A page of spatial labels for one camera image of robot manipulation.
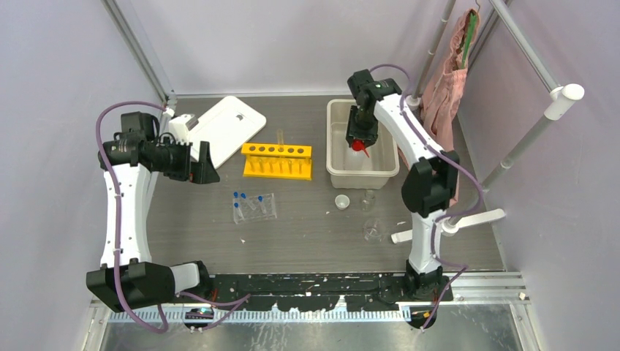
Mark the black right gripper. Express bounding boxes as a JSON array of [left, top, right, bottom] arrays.
[[345, 105, 378, 149]]

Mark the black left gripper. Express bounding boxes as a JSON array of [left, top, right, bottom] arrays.
[[151, 136, 219, 184]]

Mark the white red wash bottle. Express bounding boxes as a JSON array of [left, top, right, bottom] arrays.
[[343, 140, 372, 172]]

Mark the small glass beaker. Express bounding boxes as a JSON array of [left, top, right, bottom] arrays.
[[360, 189, 376, 212]]

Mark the small white cup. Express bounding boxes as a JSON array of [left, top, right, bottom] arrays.
[[334, 194, 350, 211]]

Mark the clear glass test tube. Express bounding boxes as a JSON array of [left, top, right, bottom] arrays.
[[276, 129, 284, 146]]

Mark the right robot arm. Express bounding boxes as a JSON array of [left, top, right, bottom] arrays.
[[345, 69, 460, 301]]

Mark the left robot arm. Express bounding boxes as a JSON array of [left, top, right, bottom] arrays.
[[86, 111, 220, 312]]

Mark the beige plastic bin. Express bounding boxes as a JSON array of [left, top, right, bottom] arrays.
[[325, 99, 400, 189]]

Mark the clear acrylic tube tray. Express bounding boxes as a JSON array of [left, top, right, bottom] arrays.
[[232, 192, 278, 224]]

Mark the yellow test tube rack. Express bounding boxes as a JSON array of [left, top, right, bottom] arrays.
[[241, 143, 313, 181]]

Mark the pink cloth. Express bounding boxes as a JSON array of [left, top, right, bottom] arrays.
[[405, 8, 481, 151]]

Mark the green clothes hanger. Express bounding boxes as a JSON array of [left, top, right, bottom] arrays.
[[459, 11, 478, 69]]

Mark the white garment rack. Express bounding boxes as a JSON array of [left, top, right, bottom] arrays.
[[390, 0, 586, 245]]

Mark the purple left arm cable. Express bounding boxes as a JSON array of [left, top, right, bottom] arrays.
[[94, 100, 252, 334]]

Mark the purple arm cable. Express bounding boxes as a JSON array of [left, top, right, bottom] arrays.
[[368, 64, 485, 332], [94, 100, 252, 334]]

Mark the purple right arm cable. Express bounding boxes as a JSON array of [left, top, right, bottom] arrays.
[[368, 64, 485, 332]]

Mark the aluminium frame rail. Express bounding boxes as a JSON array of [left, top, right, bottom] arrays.
[[90, 273, 532, 325]]

